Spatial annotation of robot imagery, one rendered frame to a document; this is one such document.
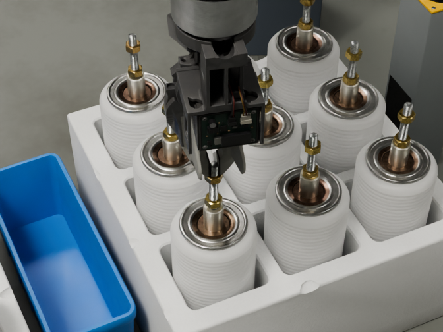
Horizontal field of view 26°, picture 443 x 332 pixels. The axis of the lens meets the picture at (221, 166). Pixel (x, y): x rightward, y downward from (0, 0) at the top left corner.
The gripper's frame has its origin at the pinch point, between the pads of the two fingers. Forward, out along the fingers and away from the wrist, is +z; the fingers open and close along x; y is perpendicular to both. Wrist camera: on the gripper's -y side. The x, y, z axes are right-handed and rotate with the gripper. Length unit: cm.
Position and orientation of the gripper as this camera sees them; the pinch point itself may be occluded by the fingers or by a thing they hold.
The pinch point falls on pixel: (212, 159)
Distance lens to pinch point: 99.0
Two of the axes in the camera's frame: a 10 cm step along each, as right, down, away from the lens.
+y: 2.0, 7.1, -6.8
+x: 9.8, -1.4, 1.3
